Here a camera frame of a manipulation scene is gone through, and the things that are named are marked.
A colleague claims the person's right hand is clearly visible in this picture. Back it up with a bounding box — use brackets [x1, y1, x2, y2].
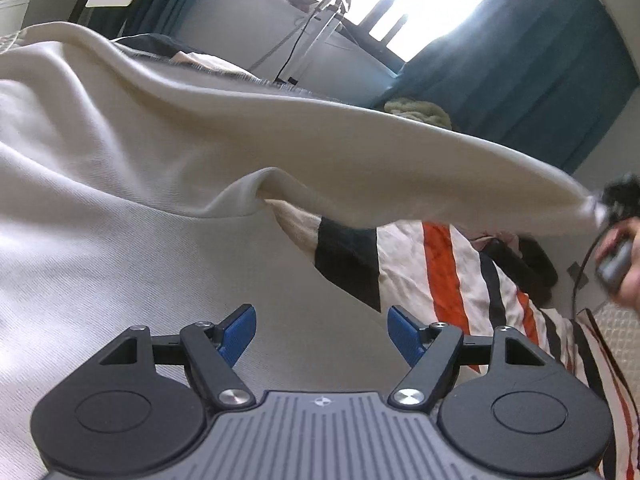
[598, 221, 640, 306]

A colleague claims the black cushion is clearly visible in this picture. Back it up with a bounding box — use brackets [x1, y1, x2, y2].
[517, 236, 559, 306]

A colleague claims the black cable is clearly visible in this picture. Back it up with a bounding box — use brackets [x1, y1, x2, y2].
[570, 220, 613, 323]

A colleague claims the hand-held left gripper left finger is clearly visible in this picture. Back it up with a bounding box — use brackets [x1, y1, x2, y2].
[97, 303, 257, 410]

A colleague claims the beige quilted headboard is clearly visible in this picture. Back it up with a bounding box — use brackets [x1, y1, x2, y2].
[575, 302, 640, 461]

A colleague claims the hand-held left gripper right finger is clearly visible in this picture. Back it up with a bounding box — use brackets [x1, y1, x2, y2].
[387, 305, 546, 410]

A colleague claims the window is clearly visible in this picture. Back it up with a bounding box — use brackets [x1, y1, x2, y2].
[245, 0, 516, 63]

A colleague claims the pink cloth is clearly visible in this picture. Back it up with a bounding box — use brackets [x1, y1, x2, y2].
[472, 232, 521, 251]

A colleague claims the blue curtain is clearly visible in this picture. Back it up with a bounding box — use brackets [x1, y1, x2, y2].
[395, 0, 633, 176]
[127, 0, 266, 56]

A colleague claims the garment steamer stand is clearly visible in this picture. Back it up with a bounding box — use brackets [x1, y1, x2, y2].
[247, 0, 353, 86]

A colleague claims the yellow-green knit cloth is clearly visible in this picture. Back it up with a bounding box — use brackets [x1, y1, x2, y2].
[382, 97, 453, 131]

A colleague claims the striped blanket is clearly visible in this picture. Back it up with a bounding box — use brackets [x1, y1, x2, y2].
[107, 32, 640, 480]

